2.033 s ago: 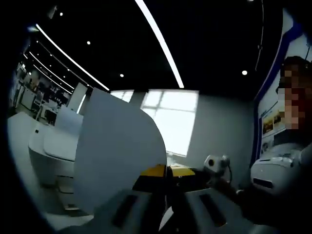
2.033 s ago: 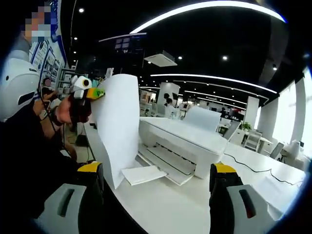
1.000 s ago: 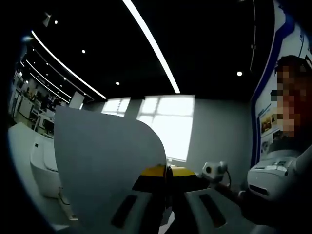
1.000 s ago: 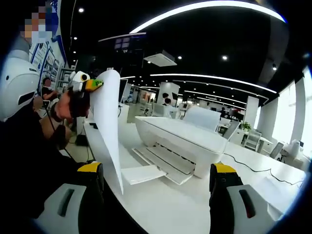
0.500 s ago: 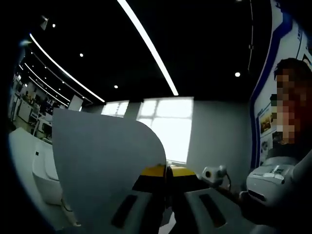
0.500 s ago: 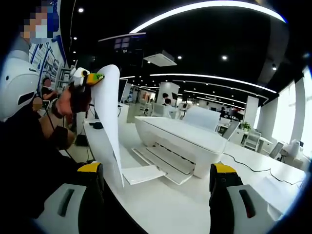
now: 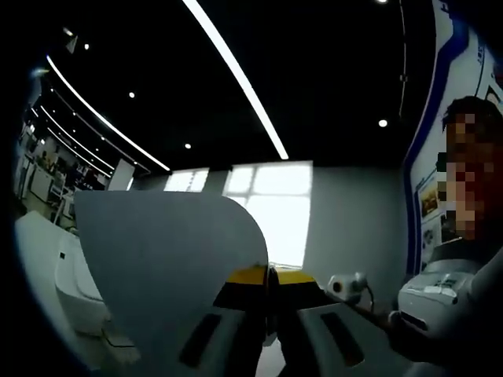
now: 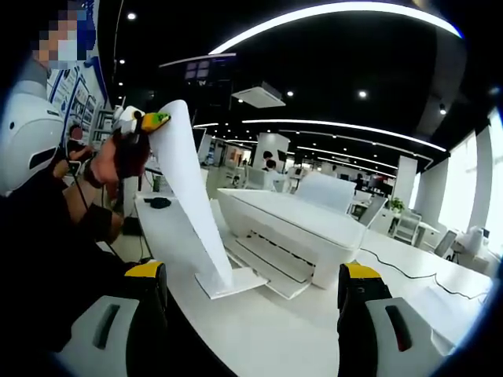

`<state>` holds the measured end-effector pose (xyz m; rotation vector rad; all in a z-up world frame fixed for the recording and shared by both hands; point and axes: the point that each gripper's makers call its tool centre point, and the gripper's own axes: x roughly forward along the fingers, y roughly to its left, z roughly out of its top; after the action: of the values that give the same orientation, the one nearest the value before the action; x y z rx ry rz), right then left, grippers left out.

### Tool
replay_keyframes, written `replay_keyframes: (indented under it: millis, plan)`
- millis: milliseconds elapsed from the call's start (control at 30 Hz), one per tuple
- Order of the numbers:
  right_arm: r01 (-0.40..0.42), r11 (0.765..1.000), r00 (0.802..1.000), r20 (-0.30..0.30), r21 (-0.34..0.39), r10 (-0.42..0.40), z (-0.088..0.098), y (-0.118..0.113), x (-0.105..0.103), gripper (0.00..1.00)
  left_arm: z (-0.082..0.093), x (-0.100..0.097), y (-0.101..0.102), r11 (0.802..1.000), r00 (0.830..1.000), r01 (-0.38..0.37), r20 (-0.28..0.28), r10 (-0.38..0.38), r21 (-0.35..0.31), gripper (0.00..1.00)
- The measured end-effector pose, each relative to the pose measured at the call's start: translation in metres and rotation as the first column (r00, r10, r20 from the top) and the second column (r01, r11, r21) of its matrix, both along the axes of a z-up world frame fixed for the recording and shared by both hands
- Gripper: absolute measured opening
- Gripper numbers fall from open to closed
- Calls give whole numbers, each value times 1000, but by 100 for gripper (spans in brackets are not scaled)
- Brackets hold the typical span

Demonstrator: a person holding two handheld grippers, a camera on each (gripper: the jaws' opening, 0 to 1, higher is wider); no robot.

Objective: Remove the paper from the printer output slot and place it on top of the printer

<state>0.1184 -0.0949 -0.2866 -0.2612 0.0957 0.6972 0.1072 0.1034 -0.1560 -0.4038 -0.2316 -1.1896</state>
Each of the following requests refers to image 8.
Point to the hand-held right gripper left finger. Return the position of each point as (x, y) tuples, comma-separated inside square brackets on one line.
[(94, 345)]

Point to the ceiling air conditioner unit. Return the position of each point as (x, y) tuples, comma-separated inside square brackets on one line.
[(259, 95)]

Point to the white worn chest device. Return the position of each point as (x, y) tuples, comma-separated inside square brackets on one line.
[(27, 133)]

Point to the person's left hand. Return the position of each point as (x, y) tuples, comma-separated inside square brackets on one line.
[(118, 161)]

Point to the small background printer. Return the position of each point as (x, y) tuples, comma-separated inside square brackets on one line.
[(473, 243)]

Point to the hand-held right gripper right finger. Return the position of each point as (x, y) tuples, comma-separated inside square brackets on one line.
[(393, 353)]

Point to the ceiling hung screen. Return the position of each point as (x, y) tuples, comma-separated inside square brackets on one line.
[(198, 70)]

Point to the narrow bright window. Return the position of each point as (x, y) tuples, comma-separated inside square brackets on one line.
[(457, 184)]

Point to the white paper sheet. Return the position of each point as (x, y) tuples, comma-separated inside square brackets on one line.
[(184, 176)]

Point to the long curved ceiling light strip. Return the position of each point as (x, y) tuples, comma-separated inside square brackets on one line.
[(334, 9), (346, 125)]

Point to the small black object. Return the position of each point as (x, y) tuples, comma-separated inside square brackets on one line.
[(157, 203)]

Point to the green bottle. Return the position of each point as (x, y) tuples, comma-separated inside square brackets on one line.
[(158, 184)]

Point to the green potted plant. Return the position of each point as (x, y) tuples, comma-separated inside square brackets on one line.
[(397, 205)]

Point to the large bright window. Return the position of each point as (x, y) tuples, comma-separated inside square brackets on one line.
[(496, 176)]

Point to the white printer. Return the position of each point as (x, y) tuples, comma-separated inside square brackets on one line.
[(314, 228)]

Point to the round ceiling spotlights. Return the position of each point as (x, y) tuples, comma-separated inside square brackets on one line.
[(362, 94)]

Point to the person's dark clothing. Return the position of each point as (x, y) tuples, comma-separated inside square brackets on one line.
[(35, 255)]

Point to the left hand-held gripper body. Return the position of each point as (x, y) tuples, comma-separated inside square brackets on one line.
[(126, 119)]

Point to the blue white wall poster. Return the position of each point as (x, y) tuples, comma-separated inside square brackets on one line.
[(84, 102)]

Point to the white office chair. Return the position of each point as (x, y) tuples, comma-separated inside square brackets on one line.
[(408, 228)]

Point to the grey office chair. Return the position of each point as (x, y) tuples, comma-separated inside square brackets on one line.
[(446, 243)]

